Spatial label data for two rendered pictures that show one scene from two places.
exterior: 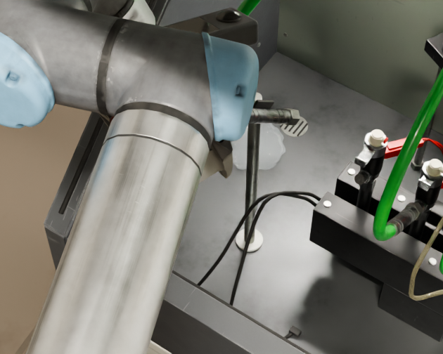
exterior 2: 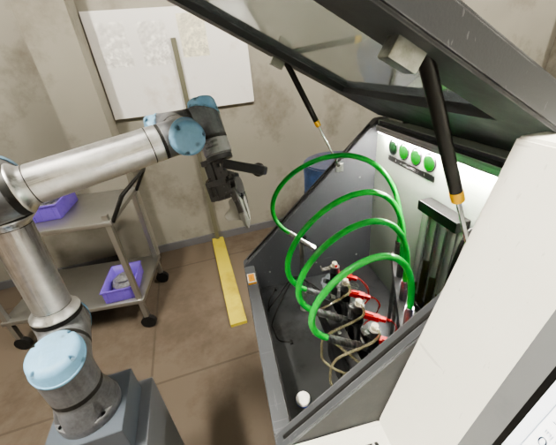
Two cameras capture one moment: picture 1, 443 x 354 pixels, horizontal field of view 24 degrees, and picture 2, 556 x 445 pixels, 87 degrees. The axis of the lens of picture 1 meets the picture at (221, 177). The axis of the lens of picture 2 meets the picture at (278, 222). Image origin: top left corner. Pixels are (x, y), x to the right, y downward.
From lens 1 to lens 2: 0.77 m
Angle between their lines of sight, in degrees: 42
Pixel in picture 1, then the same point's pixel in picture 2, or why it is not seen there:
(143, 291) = (91, 154)
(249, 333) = (260, 318)
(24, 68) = (150, 119)
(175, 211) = (127, 146)
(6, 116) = not seen: hidden behind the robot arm
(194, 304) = (255, 300)
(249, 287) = (291, 320)
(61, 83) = not seen: hidden behind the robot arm
